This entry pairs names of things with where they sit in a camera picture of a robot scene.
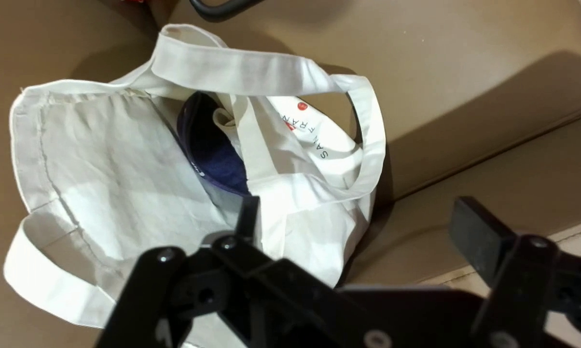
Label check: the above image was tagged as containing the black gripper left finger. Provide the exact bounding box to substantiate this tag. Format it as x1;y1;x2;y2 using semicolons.
96;193;370;348

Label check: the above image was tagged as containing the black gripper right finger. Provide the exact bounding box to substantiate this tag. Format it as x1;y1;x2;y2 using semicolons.
449;193;581;348

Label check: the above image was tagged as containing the white canvas tote bag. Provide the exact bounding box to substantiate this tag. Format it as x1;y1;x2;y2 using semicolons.
3;23;391;348

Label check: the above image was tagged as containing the navy blue round object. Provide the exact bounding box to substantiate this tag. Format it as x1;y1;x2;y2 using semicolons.
177;90;254;199

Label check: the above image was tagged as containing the tan leather armchair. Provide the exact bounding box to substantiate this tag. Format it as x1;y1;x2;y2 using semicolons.
0;0;581;348

